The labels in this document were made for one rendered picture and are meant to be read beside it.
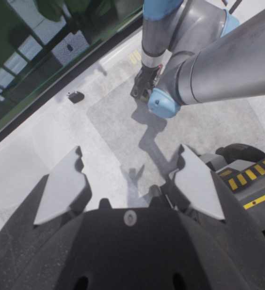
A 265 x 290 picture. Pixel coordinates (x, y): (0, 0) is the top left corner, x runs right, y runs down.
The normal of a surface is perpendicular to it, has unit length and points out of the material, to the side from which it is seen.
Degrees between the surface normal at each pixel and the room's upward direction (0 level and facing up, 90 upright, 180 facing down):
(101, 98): 0
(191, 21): 35
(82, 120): 0
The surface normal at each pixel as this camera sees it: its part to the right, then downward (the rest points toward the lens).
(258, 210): -0.04, 0.09
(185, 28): -0.37, 0.71
